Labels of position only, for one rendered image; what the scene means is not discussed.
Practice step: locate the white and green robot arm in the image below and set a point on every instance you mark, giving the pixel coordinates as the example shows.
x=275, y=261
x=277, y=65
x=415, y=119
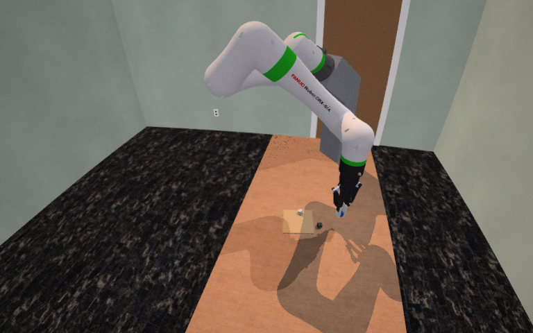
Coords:
x=256, y=56

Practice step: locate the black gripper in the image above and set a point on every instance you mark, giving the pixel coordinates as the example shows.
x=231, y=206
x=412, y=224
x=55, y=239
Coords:
x=342, y=199

